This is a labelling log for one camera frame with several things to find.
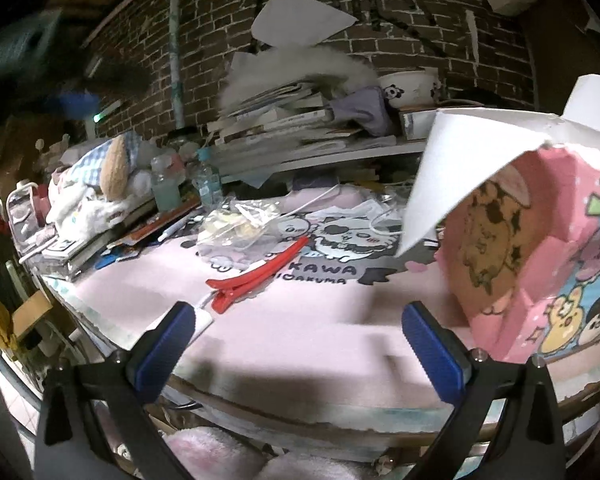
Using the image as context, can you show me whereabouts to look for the white fluffy fur item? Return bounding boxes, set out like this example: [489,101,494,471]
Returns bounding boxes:
[217,45,381,111]

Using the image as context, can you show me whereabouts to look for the red hair clip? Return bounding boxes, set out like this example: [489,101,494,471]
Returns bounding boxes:
[205,235,312,315]

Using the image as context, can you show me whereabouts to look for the pink printed desk mat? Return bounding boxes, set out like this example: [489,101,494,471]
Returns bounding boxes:
[75,187,600,433]

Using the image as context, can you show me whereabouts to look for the clear plastic bag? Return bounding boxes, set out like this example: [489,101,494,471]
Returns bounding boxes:
[196,199,281,253]

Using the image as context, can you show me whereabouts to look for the white box with blue label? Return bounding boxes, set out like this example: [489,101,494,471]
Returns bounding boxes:
[45,237,88,261]

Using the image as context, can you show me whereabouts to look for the white paper sheet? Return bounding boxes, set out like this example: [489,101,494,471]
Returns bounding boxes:
[251,0,359,48]

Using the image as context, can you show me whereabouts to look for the white pen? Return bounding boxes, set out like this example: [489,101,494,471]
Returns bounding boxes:
[157,217,196,243]

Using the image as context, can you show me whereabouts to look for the clear soda bottle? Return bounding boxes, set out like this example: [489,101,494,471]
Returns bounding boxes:
[150,155,187,212]

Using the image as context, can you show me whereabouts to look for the white plush dog toy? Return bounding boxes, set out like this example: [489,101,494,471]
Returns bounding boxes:
[47,132,153,241]

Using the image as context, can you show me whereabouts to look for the white shelf board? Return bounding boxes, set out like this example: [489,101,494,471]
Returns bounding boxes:
[215,140,428,181]

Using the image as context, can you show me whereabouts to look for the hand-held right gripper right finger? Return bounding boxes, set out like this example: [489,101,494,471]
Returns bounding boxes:
[401,301,567,480]

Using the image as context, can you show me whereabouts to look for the stack of books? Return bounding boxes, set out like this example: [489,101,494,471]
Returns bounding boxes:
[207,77,381,171]

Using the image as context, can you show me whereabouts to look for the clear plastic organizer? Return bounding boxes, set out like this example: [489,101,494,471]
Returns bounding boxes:
[7,180,56,261]

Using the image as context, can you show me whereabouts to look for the purple cloth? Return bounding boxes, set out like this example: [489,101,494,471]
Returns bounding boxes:
[330,86,398,137]

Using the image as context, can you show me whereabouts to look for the pink fluffy clothing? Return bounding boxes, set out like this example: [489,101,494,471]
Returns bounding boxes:
[162,425,366,480]

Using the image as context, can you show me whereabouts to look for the panda print bowl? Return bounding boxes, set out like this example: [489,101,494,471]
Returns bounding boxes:
[379,67,443,109]

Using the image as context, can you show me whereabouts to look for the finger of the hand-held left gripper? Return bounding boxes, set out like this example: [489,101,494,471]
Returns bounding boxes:
[45,87,101,118]

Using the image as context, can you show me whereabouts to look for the pink cartoon cardboard box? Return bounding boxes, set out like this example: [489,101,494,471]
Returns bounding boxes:
[397,74,600,363]

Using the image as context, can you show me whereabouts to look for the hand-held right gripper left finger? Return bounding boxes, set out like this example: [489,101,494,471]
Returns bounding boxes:
[34,301,197,480]

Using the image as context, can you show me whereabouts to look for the pale wall pipe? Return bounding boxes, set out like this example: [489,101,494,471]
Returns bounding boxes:
[169,0,186,131]

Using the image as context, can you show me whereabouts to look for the clear water bottle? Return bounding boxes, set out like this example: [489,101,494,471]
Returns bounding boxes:
[192,147,224,211]

